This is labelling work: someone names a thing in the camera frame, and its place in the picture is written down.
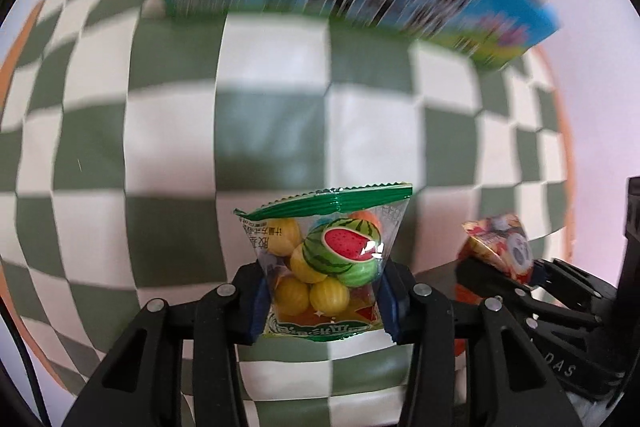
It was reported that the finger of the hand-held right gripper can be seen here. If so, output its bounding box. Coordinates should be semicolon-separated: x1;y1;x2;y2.
457;257;601;333
532;258;616;315

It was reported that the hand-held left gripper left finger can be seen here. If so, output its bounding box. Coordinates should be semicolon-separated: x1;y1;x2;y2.
62;262;266;427

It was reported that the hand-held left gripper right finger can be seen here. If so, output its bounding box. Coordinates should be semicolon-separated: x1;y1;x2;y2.
377;259;583;427

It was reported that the orange panda snack packet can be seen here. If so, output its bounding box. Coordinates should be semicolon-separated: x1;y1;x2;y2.
452;213;537;358

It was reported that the clear fruit candy packet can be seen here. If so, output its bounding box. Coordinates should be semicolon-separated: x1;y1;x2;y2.
234;182;414;344

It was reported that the green white checkered tablecloth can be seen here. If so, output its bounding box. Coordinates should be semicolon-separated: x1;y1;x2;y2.
0;0;576;427

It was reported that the black cable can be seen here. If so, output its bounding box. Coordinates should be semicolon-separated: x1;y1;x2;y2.
0;294;51;427

